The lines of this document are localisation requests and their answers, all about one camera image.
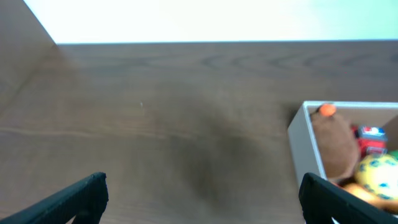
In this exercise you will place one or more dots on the green plastic turbine wheel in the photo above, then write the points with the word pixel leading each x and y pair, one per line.
pixel 393 153

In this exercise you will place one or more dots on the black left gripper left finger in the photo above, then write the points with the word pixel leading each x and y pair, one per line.
pixel 82 202

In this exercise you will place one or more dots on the red toy fire truck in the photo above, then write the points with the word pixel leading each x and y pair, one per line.
pixel 370 139

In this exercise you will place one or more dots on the white cardboard box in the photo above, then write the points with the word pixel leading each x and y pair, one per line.
pixel 303 145

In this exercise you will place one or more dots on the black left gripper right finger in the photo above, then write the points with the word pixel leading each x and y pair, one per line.
pixel 324 202

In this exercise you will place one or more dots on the yellow ball with blue letters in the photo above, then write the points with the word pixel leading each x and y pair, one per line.
pixel 378 175

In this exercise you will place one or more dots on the brown plush bear toy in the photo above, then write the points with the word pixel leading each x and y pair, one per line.
pixel 336 142

